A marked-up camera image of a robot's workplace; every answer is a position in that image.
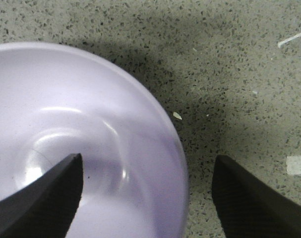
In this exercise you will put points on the purple plastic bowl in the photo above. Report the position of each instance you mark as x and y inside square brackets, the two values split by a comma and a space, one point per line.
[57, 100]

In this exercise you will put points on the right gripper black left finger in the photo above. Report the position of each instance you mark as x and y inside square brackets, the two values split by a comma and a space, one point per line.
[46, 207]

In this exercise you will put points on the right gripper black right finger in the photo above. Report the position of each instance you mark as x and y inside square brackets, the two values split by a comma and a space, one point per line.
[248, 208]

